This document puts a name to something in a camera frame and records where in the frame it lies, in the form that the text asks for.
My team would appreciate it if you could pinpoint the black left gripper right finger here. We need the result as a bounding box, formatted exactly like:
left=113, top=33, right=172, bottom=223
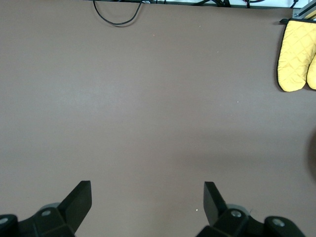
left=195, top=181, right=306, bottom=237

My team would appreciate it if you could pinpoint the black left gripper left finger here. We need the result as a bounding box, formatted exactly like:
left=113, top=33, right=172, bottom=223
left=0, top=180, right=93, bottom=237

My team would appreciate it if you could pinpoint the yellow quilted oven mitt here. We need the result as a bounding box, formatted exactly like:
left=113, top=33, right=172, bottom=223
left=306, top=55, right=316, bottom=90
left=276, top=18, right=316, bottom=93

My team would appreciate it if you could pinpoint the black looped cable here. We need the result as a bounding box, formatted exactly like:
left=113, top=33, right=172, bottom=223
left=92, top=0, right=143, bottom=28

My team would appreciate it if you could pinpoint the aluminium mounting bracket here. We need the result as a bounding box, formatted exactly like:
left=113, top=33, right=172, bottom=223
left=292, top=0, right=316, bottom=19

